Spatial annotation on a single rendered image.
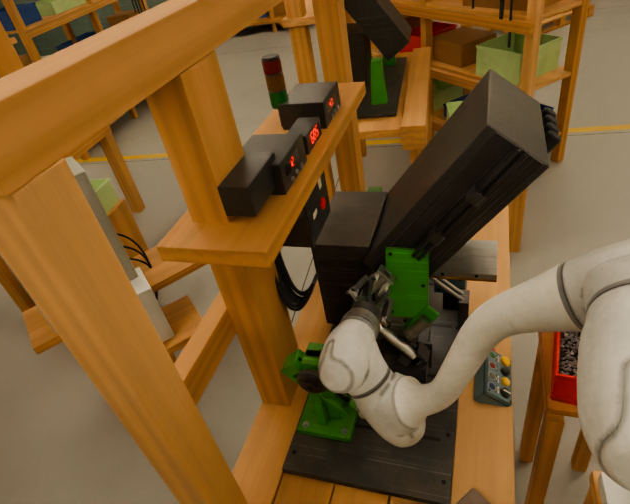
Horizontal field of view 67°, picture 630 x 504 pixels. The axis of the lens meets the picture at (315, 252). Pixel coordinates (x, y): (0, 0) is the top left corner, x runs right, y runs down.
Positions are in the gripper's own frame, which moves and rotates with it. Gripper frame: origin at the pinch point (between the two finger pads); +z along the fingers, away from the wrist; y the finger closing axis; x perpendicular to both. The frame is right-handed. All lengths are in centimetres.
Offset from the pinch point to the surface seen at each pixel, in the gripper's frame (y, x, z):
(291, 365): 3.7, 21.3, -23.6
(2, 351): 115, 265, 66
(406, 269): -2.9, -6.2, 4.4
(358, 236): 11.6, 1.1, 14.0
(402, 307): -10.4, 3.1, 4.4
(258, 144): 45.7, -10.3, -10.9
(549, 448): -76, 9, 13
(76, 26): 697, 487, 814
